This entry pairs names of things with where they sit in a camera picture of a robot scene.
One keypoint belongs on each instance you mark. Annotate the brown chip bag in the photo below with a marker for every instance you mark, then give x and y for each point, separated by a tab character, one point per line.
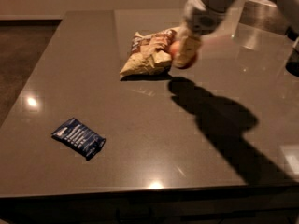
150	54

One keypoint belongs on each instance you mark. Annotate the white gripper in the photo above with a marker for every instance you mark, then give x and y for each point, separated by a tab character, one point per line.
198	20

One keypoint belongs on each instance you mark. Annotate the blue snack packet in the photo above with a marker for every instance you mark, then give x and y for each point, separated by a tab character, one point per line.
80	138

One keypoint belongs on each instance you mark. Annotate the red apple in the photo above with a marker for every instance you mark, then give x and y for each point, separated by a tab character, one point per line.
181	59

